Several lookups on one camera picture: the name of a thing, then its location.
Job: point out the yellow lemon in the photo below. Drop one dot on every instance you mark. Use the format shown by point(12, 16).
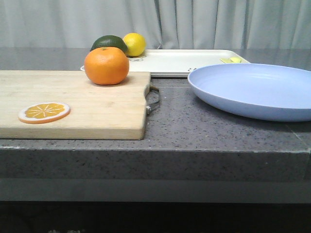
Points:
point(135, 43)

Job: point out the orange fruit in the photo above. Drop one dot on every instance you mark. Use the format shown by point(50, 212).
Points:
point(106, 66)

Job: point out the cream white tray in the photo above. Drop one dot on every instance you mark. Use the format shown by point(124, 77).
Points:
point(178, 63)

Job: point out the grey curtain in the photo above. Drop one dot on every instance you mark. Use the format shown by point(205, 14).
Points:
point(165, 24)

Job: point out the wooden cutting board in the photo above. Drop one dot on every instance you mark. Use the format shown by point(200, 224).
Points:
point(97, 111)

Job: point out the orange slice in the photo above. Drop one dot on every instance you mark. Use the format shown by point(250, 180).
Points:
point(44, 112)

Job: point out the yellow-green item on tray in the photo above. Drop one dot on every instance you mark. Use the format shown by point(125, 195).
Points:
point(231, 60)

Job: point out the green lime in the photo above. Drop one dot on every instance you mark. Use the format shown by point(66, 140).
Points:
point(110, 41)

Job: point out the light blue plate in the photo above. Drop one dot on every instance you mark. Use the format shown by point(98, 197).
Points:
point(265, 92)

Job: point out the metal cutting board handle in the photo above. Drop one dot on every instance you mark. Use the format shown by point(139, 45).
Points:
point(153, 99)

